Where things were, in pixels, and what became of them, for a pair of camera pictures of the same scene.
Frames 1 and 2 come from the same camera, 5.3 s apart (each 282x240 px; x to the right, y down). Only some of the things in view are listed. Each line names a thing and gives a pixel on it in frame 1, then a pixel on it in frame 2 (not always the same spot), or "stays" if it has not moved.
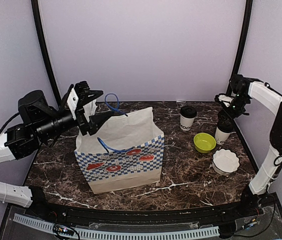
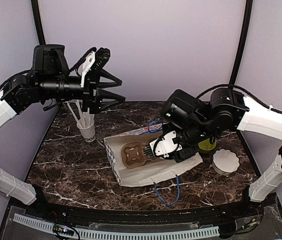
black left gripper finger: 90,95 → 106,74
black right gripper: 231,116 → 182,155
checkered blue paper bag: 124,153 → 162,173
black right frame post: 236,66 stays
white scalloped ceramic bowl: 225,162 stays
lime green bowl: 204,143 stays
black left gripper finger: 97,119 → 102,94
